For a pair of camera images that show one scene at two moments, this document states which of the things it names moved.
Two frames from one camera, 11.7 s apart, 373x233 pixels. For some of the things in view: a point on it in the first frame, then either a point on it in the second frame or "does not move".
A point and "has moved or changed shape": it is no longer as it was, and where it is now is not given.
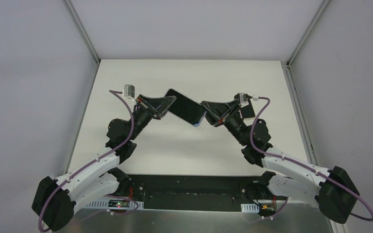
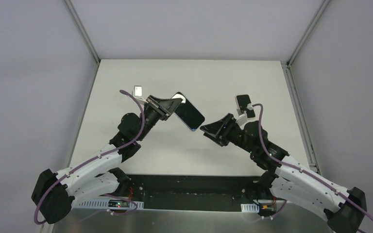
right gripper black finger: (216, 110) -> (212, 130)
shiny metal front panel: (100, 220) does not move
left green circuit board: (118, 203) does not move
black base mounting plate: (198, 192) does not move
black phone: (190, 110) has moved or changed shape
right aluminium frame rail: (287, 68) does not move
